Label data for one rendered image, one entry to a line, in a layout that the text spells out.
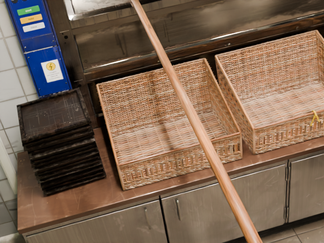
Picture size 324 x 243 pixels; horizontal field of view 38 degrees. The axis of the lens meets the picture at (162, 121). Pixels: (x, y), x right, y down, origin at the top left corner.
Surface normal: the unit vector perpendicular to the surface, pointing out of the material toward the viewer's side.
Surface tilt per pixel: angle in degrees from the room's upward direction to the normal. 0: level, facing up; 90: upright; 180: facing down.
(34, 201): 0
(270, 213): 91
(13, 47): 90
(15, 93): 90
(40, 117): 0
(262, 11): 70
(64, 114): 0
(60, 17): 90
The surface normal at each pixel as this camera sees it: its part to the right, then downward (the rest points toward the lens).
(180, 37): 0.18, 0.26
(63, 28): 0.25, 0.57
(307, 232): -0.13, -0.79
